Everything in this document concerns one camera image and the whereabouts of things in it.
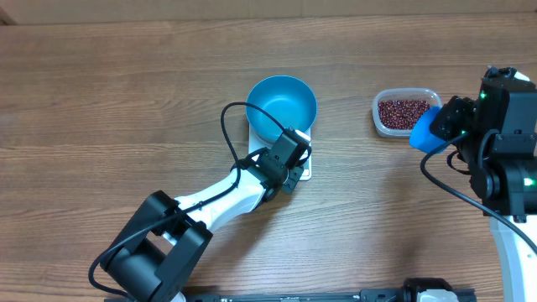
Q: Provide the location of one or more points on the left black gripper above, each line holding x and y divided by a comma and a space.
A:
294, 179

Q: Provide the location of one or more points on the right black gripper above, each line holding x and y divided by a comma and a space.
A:
452, 117

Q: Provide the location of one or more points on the blue plastic measuring scoop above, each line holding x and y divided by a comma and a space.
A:
421, 136

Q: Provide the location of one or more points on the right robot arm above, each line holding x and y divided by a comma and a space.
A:
494, 135

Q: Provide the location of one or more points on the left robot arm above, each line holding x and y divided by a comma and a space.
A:
154, 255

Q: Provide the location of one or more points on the white digital kitchen scale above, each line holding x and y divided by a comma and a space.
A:
255, 142

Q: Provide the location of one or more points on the teal blue bowl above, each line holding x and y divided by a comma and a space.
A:
286, 98

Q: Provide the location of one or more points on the red adzuki beans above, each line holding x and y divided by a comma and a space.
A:
401, 114

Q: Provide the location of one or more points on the clear plastic food container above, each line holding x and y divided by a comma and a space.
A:
401, 94

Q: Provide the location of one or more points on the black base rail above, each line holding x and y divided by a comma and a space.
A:
412, 290

